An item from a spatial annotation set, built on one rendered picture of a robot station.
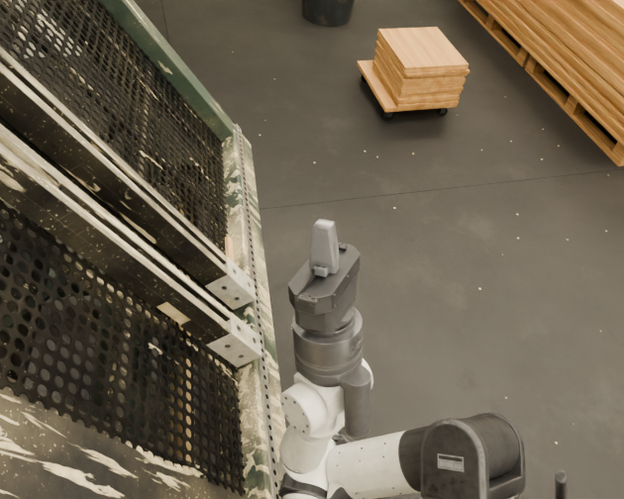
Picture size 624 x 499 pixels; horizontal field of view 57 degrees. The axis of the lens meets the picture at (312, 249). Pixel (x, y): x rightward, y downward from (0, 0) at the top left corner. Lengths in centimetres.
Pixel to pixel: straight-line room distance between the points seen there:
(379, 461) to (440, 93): 316
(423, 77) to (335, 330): 314
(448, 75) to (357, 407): 321
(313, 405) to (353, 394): 6
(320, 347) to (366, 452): 30
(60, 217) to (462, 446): 72
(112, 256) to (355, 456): 55
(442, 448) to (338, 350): 23
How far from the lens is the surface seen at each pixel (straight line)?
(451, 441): 84
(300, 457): 93
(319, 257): 66
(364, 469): 95
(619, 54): 412
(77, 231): 107
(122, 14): 184
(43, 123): 115
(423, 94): 382
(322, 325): 67
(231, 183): 185
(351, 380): 73
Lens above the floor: 208
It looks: 46 degrees down
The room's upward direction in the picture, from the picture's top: 7 degrees clockwise
